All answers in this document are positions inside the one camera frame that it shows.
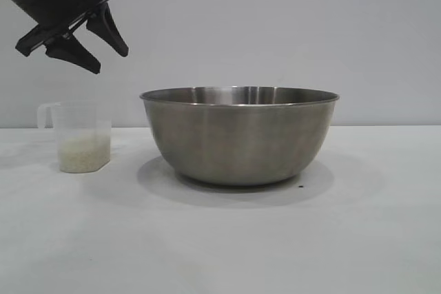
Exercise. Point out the translucent plastic measuring cup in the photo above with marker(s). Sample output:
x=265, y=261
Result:
x=82, y=118

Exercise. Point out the white uncooked rice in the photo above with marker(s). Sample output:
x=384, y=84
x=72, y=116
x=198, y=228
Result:
x=84, y=154

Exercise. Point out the stainless steel mixing bowl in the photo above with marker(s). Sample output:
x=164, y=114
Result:
x=237, y=139

